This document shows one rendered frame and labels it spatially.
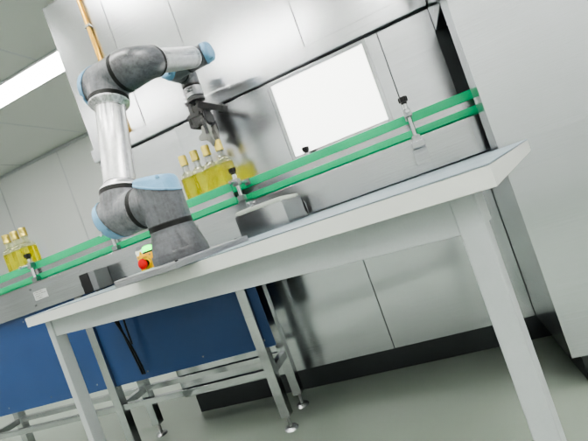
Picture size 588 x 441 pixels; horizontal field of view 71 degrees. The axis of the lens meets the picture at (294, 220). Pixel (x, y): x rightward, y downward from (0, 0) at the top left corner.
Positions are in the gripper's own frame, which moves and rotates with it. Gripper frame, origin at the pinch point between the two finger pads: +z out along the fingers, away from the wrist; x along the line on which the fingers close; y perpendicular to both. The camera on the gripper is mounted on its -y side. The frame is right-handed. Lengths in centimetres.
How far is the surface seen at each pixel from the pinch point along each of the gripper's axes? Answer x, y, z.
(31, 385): 23, 123, 72
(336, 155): 1, -45, 23
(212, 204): 13.8, 3.5, 23.8
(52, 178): -280, 410, -121
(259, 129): -13.2, -14.2, -0.5
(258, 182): 3.3, -13.0, 21.6
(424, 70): -21, -83, 3
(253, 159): -12.6, -7.1, 10.1
